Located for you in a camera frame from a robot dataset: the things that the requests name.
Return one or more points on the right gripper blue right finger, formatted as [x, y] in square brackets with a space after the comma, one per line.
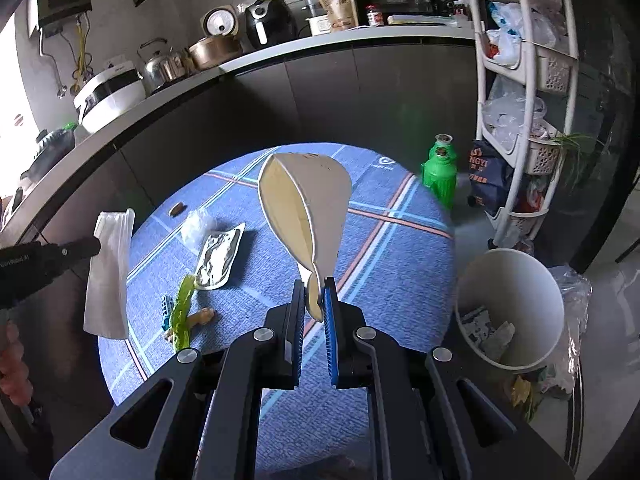
[347, 364]

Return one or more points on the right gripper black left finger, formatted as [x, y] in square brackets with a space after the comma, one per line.
[283, 361]

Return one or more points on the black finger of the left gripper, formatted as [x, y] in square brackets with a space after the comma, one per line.
[78, 250]

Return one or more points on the white paper napkin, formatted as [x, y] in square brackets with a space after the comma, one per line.
[105, 309]

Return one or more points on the brown peanut shell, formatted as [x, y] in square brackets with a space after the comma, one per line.
[177, 209]

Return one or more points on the clear plastic wrap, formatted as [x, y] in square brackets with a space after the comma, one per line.
[196, 228]

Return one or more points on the white trash bin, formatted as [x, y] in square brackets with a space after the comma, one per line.
[509, 310]

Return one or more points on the dark kitchen counter cabinet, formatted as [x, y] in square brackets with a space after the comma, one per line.
[390, 89]

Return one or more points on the person's left hand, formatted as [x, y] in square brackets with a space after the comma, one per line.
[14, 372]

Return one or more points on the beige food scrap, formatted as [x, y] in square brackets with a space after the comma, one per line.
[202, 317]

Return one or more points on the green vegetable leaf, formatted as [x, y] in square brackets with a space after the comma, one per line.
[180, 332]

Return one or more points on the silver foil pouch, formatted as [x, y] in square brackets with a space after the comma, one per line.
[217, 257]

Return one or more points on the blue plastic scrap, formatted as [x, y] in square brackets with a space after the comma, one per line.
[167, 305]

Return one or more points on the blue plaid tablecloth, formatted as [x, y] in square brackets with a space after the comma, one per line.
[396, 263]

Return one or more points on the white rice cooker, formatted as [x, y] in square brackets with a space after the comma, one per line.
[108, 95]

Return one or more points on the green thermos bottle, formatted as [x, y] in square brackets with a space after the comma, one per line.
[439, 172]

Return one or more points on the steel kettle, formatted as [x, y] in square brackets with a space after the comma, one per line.
[162, 64]

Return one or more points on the dark blue snack bag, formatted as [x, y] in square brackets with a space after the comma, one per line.
[490, 177]

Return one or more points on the copper pot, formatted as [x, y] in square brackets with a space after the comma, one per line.
[212, 51]

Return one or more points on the white round timer appliance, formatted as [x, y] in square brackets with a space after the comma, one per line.
[220, 21]

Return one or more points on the green potted plant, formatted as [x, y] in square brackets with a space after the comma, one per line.
[582, 153]

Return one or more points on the black air fryer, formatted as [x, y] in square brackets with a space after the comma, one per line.
[268, 23]

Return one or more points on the red lidded jar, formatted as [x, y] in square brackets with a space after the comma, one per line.
[375, 16]

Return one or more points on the brown paper bag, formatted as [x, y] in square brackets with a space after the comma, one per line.
[342, 14]

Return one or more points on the white plastic storage rack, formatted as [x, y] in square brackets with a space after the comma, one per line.
[537, 164]

